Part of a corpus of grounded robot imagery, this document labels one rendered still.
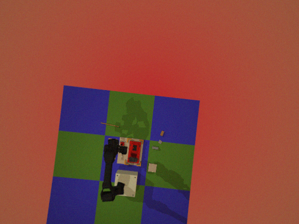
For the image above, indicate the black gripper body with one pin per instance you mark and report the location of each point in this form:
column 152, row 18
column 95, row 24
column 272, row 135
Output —
column 122, row 149

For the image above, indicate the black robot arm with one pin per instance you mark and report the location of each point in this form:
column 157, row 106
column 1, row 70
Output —
column 109, row 158

